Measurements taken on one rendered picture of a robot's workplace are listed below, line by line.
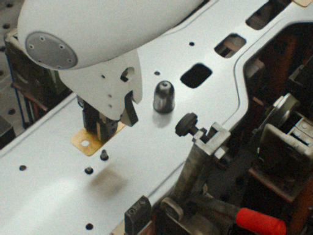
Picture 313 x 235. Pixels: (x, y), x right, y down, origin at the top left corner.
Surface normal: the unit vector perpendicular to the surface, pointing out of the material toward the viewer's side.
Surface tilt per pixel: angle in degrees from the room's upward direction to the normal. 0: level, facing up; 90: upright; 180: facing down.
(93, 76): 90
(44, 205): 0
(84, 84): 92
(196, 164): 90
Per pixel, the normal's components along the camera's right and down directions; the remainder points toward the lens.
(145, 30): 0.26, 0.80
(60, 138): 0.03, -0.58
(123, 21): 0.07, 0.69
